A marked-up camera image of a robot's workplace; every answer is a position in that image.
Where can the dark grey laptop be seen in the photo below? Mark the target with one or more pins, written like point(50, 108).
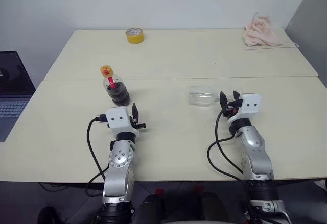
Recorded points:
point(12, 81)

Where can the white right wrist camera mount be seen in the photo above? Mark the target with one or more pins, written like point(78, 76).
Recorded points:
point(251, 104)

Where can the pink crumpled cloth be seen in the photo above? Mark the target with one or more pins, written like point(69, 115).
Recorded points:
point(260, 34)

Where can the dark soy sauce bottle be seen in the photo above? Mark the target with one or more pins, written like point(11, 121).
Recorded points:
point(118, 92)

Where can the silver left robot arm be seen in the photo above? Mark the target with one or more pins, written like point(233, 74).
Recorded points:
point(118, 162)

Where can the yellow tape roll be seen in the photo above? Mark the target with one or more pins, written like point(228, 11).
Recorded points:
point(135, 38)

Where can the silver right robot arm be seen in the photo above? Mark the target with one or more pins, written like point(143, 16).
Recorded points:
point(255, 155)

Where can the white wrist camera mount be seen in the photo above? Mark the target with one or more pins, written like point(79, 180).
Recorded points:
point(251, 104)
point(118, 122)

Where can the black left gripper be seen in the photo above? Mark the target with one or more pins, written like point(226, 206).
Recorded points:
point(139, 126)

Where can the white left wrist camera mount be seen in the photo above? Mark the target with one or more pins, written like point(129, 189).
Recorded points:
point(118, 122)

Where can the wine glass with dark liquid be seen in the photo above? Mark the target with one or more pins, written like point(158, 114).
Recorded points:
point(201, 96)

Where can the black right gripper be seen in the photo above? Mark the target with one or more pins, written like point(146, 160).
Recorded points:
point(230, 105)

